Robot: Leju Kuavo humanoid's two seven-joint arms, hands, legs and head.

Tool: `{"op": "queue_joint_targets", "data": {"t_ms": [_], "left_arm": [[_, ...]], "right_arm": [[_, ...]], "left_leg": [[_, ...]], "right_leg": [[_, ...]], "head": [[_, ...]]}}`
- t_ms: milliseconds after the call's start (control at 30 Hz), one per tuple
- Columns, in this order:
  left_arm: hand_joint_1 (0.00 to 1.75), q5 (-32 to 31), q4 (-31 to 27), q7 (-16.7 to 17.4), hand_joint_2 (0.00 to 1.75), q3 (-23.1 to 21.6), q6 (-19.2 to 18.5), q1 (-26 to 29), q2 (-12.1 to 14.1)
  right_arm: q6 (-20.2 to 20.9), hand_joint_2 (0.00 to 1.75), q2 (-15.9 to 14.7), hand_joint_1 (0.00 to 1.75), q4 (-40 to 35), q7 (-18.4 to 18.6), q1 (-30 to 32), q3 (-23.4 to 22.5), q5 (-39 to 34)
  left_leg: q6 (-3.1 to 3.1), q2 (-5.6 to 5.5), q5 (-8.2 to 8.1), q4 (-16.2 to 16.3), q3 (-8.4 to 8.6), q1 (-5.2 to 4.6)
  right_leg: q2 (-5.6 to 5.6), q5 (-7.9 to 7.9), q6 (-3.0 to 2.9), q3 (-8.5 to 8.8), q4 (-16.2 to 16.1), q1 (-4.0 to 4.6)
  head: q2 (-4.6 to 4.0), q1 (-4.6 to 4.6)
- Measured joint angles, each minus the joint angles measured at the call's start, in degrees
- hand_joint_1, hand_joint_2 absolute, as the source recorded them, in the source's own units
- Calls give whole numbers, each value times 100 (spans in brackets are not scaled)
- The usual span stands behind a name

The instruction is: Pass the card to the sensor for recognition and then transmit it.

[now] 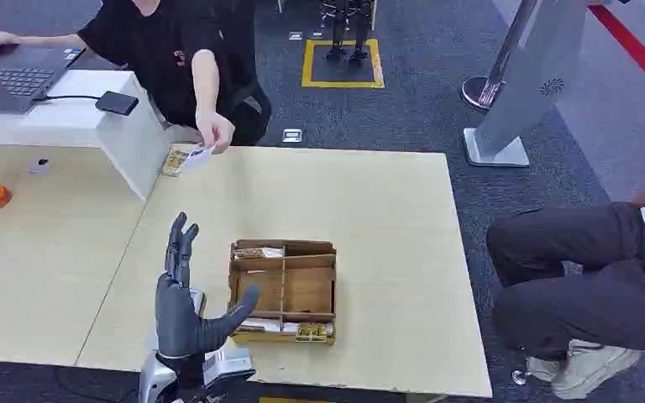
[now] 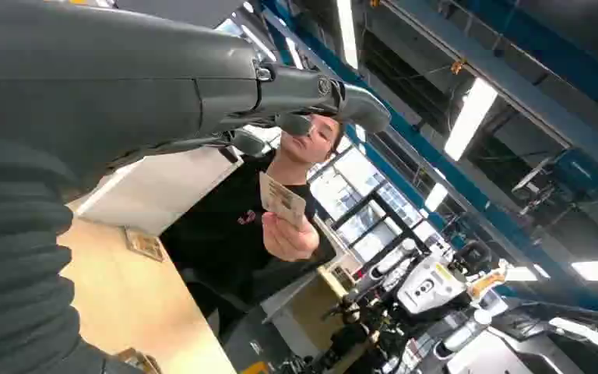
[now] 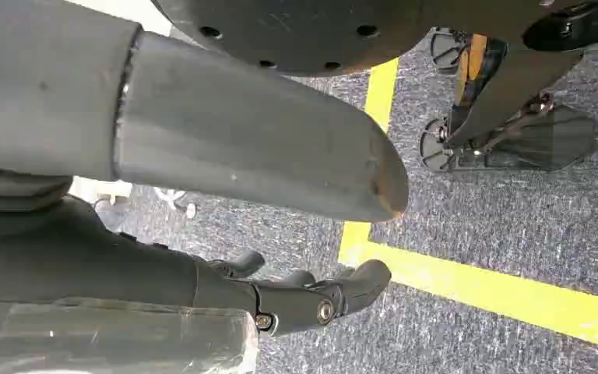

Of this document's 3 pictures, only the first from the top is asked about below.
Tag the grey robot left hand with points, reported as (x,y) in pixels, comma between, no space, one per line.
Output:
(178,317)

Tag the person's left hand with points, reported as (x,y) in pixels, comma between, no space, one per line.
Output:
(215,130)

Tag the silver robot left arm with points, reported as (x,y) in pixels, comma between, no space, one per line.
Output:
(155,381)

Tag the dark grey laptop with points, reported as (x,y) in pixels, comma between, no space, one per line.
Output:
(16,78)

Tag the stack of printed cards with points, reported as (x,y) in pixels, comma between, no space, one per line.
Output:
(173,161)

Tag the silver floor socket plate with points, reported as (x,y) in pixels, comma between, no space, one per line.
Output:
(292,136)
(296,35)

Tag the white card lying flat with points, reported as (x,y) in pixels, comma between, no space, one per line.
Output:
(261,325)

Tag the person in black top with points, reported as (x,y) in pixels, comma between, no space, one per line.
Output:
(155,50)

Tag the card with white end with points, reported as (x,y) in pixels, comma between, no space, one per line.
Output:
(255,253)

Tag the black flat device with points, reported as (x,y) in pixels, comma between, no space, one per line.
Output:
(116,103)

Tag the white raised desk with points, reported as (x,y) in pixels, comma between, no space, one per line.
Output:
(77,119)

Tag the wooden card box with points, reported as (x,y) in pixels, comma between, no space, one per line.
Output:
(306,289)

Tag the card with yellow print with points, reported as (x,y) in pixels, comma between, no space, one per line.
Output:
(314,331)

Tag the black robot legs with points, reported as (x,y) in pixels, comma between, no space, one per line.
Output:
(345,28)

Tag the chrome stanchion pole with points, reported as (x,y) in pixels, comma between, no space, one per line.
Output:
(495,78)

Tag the grey kiosk stand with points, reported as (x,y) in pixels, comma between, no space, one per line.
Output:
(534,72)

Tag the small round metal caster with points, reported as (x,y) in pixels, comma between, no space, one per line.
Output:
(518,377)

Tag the person in dark trousers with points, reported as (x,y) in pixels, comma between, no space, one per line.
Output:
(578,278)

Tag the white shoe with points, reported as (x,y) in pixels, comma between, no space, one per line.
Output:
(584,367)

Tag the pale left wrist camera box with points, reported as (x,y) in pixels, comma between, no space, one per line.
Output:
(228,364)

